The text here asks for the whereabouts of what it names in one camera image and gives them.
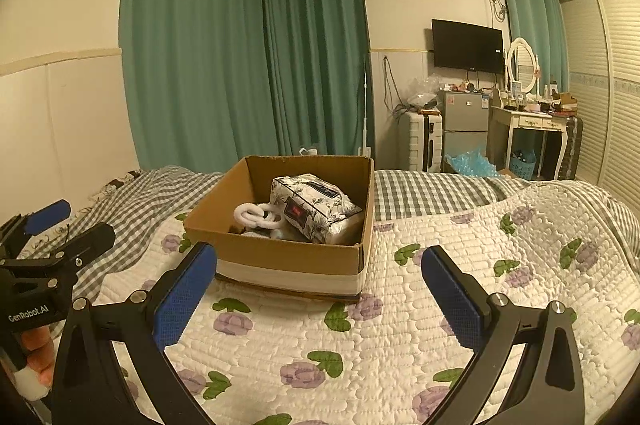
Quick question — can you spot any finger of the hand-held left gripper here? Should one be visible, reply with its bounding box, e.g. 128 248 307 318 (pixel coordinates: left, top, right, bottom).
0 199 72 251
0 221 117 278

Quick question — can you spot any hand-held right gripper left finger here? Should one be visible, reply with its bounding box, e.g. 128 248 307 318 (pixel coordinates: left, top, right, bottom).
51 241 218 425

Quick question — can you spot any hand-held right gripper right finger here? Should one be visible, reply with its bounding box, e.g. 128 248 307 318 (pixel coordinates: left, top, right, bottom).
421 245 586 425

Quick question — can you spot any brown cardboard box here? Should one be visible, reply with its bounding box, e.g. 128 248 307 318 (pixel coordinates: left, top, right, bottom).
183 155 376 301

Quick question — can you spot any white knotted plush rope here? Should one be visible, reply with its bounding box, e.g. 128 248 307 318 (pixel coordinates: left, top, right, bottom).
234 202 283 233

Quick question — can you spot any floral tissue pack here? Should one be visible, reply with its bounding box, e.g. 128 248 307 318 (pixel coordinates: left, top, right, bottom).
270 174 363 245

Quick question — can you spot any person's left hand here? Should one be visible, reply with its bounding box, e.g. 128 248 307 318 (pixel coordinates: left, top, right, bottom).
15 327 58 401

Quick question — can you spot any dark floral pillow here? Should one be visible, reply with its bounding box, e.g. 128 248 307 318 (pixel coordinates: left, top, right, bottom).
90 170 142 201

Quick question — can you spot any white floral quilt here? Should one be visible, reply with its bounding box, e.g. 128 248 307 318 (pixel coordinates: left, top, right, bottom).
92 179 640 425

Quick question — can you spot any blue plastic bag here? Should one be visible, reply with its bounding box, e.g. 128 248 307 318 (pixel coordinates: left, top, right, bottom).
445 146 501 178

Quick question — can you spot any blue basket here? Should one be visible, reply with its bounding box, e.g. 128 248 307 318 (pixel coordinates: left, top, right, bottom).
510 152 537 180

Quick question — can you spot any white suitcase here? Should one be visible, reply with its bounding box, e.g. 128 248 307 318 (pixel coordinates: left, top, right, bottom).
405 110 443 172

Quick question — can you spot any grey small fridge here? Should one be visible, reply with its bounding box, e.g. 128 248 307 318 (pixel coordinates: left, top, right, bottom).
439 89 491 171

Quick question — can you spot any white dressing table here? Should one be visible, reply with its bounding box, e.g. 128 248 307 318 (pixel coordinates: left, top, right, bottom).
487 102 573 180

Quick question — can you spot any dark suitcase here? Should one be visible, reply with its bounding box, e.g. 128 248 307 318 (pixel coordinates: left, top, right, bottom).
557 115 585 181

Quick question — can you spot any clear plastic bag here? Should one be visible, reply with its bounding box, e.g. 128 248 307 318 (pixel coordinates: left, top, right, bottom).
407 75 446 111

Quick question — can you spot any wide teal curtain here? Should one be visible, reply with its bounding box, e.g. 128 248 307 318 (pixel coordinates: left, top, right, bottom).
119 0 267 176

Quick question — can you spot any white oval mirror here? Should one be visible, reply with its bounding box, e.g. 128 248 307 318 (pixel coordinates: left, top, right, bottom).
506 36 542 98

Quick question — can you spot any white slatted wardrobe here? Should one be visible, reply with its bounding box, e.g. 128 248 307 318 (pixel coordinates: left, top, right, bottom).
557 0 640 226

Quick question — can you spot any teal corner curtain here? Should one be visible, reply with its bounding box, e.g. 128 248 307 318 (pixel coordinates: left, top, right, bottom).
255 0 376 156

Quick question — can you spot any narrow teal curtain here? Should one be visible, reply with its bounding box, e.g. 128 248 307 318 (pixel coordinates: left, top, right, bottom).
492 0 571 91

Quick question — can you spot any black wall cable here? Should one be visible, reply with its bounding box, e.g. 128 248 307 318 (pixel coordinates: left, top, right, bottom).
382 55 401 116

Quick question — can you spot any black wall television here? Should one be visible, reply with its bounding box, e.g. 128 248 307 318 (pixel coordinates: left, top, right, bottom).
431 19 505 73

